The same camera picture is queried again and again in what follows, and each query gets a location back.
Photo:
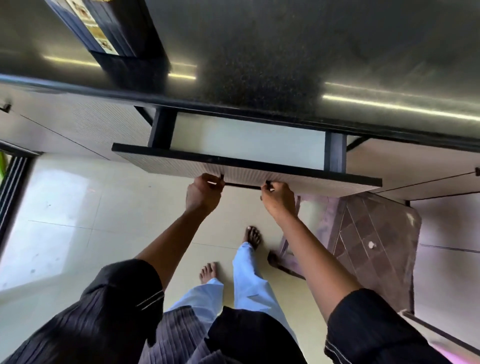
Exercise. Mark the black striped shirt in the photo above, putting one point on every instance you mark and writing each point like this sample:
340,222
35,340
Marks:
112,322

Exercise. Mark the person's right hand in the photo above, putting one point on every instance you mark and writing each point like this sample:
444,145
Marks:
279,200

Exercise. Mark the person's left forearm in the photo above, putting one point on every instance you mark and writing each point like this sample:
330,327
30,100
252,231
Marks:
174,243

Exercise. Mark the light blue trousers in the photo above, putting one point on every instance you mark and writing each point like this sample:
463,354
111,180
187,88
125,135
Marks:
249,285

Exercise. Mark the black sliding door frame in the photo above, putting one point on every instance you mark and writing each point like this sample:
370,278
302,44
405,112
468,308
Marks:
13,191

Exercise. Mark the person's left foot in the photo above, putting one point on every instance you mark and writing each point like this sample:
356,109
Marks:
208,272

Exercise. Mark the person's foot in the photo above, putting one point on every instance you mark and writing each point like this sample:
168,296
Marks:
252,237
208,272

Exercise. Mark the person's right forearm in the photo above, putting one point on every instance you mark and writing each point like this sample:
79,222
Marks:
315,258

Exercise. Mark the brown plastic stool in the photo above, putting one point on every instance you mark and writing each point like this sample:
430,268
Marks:
375,240

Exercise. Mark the tall white cabinet door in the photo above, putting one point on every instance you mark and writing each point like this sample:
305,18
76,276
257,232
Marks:
450,270

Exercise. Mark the dark blue box with label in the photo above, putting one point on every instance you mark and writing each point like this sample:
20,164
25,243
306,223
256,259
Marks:
108,26

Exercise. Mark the white ribbed cabinet door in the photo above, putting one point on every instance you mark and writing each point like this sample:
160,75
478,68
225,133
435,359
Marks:
75,120
420,165

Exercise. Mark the person's right foot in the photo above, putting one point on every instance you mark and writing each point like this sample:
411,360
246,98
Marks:
252,237

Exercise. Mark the person's right fingers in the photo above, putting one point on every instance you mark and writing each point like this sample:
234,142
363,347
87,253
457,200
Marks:
268,188

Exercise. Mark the person's left fingers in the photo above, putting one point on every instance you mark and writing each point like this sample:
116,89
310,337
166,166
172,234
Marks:
212,180

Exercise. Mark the person's left hand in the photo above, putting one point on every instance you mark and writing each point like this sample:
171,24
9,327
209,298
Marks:
202,197

